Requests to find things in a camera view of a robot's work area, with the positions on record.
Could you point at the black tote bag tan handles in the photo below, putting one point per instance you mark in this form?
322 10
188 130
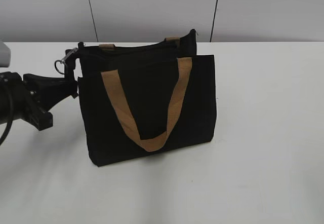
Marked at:
140 101

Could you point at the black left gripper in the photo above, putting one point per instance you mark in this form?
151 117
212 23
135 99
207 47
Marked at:
46 92

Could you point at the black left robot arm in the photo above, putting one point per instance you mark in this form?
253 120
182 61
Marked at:
14 99

